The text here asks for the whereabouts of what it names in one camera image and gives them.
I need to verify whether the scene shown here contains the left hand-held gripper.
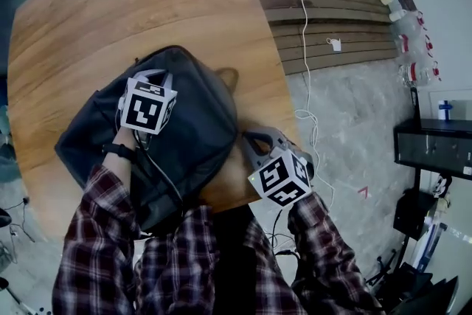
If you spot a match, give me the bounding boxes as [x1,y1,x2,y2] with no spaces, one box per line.
[118,68,179,136]

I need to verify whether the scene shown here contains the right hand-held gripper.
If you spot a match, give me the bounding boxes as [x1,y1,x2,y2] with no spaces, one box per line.
[241,126,316,210]

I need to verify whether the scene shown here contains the dark grey backpack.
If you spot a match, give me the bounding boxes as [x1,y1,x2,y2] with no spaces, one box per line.
[54,44,240,234]

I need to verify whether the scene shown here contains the person's right forearm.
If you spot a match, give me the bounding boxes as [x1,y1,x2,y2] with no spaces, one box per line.
[286,191,385,315]

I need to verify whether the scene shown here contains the person's left forearm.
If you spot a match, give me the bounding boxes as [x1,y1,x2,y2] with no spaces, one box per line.
[51,121,144,315]

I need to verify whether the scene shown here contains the wooden table with white legs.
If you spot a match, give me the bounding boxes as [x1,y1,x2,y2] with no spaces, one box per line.
[6,0,300,230]

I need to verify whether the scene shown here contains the black wristband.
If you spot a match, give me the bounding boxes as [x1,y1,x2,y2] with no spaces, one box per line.
[102,142,138,162]

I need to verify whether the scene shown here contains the person's torso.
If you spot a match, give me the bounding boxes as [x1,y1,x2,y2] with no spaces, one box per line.
[133,204,308,315]

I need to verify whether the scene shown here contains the brown wooden slatted steps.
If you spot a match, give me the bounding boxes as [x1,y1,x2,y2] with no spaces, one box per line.
[246,0,406,77]

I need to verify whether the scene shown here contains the black stand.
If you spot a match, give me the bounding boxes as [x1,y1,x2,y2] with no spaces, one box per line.
[364,86,424,288]

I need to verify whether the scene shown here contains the teal cloth bundle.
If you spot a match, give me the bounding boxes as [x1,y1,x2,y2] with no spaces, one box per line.
[0,104,18,179]

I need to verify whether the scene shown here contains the black glossy box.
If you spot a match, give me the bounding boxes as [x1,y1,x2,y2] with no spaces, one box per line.
[393,117,472,181]

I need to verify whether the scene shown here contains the black white figurine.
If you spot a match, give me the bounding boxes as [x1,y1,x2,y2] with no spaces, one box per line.
[432,174,453,199]

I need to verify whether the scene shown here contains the blue white board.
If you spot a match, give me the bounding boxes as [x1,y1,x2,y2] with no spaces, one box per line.
[410,222,450,273]

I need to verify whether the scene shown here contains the black chair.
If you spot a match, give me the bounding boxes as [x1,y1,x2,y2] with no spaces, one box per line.
[375,260,461,315]

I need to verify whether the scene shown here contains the black cable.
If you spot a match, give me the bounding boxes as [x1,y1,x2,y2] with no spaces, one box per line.
[270,209,300,260]

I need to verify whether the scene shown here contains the long white cable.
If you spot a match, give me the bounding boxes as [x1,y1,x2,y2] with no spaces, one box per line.
[290,0,337,212]

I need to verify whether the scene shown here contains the thin black floor cables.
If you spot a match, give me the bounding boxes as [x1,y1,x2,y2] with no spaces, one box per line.
[0,196,37,267]

